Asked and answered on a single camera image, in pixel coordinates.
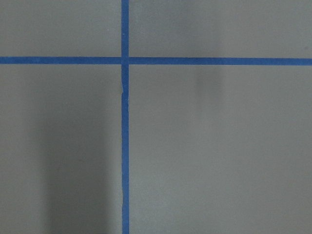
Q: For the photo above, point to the brown paper table cover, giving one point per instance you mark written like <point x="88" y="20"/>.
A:
<point x="213" y="149"/>

